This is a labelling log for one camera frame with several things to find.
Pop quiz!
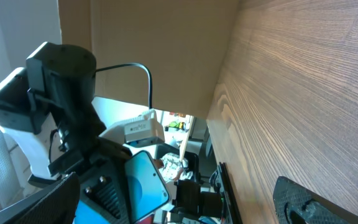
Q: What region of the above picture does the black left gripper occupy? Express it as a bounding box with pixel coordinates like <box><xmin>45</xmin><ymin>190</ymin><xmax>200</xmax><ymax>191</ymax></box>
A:
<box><xmin>28</xmin><ymin>136</ymin><xmax>133</xmax><ymax>224</ymax></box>

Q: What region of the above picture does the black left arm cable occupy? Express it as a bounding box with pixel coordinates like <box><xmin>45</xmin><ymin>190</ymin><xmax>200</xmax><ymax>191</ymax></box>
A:
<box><xmin>94</xmin><ymin>62</ymin><xmax>154</xmax><ymax>110</ymax></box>

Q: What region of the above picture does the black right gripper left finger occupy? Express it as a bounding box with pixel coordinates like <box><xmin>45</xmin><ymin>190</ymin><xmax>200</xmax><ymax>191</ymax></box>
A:
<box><xmin>0</xmin><ymin>172</ymin><xmax>80</xmax><ymax>224</ymax></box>

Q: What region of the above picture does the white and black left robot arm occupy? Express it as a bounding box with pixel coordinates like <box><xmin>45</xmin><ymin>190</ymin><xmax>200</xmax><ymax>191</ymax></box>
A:
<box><xmin>0</xmin><ymin>42</ymin><xmax>132</xmax><ymax>223</ymax></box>

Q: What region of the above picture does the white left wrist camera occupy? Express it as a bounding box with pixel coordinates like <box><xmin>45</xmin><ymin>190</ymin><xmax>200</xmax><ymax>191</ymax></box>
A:
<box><xmin>99</xmin><ymin>109</ymin><xmax>165</xmax><ymax>148</ymax></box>

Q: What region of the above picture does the seated person in background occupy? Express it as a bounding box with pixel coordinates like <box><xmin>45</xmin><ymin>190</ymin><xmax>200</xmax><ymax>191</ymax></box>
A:
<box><xmin>153</xmin><ymin>152</ymin><xmax>193</xmax><ymax>182</ymax></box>

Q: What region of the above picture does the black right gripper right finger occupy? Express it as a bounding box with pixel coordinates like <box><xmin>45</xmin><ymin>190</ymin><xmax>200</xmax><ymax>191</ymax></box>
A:
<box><xmin>273</xmin><ymin>176</ymin><xmax>358</xmax><ymax>224</ymax></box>

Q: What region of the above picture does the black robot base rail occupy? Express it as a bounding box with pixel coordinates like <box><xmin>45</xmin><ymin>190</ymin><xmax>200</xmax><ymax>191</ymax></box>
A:
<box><xmin>209</xmin><ymin>162</ymin><xmax>242</xmax><ymax>224</ymax></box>

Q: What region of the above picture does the blue screen Galaxy smartphone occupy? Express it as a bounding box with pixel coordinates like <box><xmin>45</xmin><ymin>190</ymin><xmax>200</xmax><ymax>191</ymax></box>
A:
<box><xmin>124</xmin><ymin>151</ymin><xmax>171</xmax><ymax>223</ymax></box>

